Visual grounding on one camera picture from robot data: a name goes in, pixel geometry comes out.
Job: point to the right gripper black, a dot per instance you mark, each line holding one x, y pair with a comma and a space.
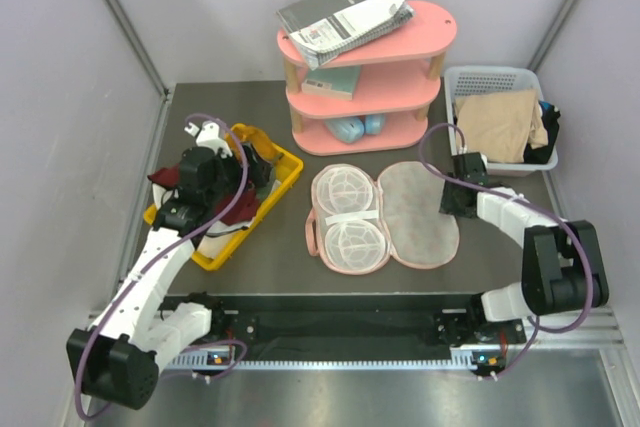
448, 206

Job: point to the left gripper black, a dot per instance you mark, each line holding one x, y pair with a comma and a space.
259, 170

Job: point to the maroon red bra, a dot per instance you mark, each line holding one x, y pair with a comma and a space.
165, 180

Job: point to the floral mesh laundry bag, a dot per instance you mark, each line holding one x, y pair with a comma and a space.
358, 223

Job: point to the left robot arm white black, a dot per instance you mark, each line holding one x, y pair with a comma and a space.
120, 357

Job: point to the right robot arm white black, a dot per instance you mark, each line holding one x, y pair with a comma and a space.
562, 267

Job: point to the orange mesh garment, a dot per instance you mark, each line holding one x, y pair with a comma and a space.
258, 139

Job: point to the beige folded garment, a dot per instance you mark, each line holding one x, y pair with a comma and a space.
501, 124

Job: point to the yellow plastic tray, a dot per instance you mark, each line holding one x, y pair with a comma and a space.
287, 169

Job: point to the grey plastic basket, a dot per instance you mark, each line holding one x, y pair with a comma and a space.
462, 81

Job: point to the black garment in basket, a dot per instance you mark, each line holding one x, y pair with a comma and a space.
541, 154

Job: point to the pink three-tier shelf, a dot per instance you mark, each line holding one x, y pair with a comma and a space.
399, 78

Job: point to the light blue slippers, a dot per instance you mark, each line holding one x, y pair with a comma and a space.
351, 129

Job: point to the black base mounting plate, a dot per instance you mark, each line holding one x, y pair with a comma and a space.
353, 327

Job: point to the teal book on shelf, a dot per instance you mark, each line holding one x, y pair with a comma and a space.
339, 83

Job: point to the grey spiral notebook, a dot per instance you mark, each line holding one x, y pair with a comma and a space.
321, 30

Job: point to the grey cable duct rail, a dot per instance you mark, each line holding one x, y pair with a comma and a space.
454, 360

